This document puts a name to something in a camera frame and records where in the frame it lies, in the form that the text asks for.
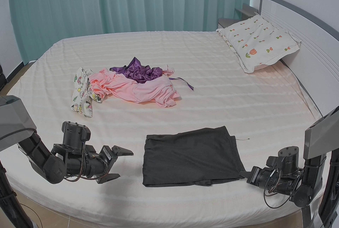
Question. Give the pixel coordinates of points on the black T-shirt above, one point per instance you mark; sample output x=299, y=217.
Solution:
x=190, y=158

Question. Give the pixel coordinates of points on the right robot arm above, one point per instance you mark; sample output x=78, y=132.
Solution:
x=317, y=142

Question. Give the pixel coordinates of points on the grey bedside table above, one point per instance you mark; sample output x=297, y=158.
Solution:
x=226, y=22

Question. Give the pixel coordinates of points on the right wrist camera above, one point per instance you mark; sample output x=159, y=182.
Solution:
x=272, y=162

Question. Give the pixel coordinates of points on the pink garment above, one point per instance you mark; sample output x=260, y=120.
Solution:
x=140, y=90

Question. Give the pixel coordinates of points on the thin brown thread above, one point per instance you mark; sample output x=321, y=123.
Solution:
x=242, y=139

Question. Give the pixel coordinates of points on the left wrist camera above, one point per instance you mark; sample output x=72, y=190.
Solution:
x=90, y=149

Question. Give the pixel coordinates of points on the bed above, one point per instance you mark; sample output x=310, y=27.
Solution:
x=198, y=63

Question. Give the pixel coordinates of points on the purple garment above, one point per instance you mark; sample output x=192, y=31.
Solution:
x=137, y=72

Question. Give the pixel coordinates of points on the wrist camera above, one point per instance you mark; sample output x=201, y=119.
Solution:
x=90, y=149
x=272, y=162

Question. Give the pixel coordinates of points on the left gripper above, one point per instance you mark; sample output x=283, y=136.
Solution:
x=106, y=159

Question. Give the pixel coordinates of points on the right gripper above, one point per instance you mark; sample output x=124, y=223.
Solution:
x=258, y=176

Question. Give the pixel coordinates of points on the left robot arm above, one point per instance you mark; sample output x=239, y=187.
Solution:
x=26, y=126

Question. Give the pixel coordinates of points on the black chest of drawers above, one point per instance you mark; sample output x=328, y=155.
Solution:
x=2, y=78

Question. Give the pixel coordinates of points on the white printed garment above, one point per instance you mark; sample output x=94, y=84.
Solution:
x=79, y=92

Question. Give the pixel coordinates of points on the white printed pillow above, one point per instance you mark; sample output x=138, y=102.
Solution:
x=259, y=39

